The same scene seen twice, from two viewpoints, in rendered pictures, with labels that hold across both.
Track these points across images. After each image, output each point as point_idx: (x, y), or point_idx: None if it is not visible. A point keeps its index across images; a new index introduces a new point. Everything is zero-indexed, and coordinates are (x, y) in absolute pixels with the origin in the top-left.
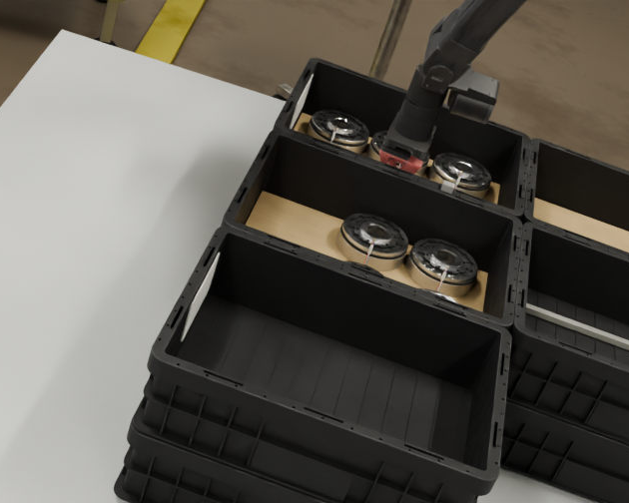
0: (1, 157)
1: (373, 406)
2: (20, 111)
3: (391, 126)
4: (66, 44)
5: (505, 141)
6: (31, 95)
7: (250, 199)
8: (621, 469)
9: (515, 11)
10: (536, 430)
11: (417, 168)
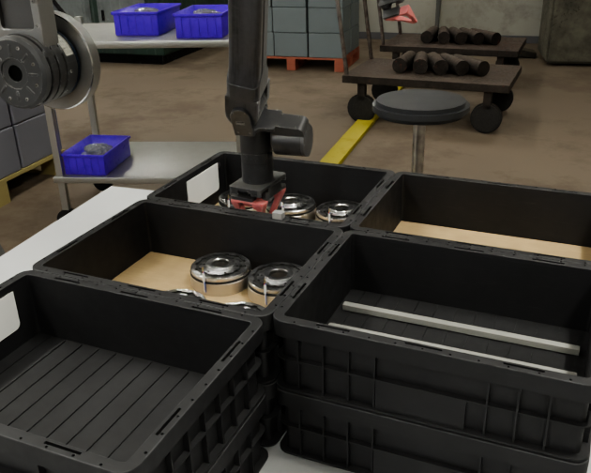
0: (6, 267)
1: (134, 412)
2: (43, 237)
3: (240, 178)
4: (108, 193)
5: (376, 179)
6: (59, 227)
7: (99, 252)
8: (431, 452)
9: (258, 38)
10: (338, 420)
11: (260, 206)
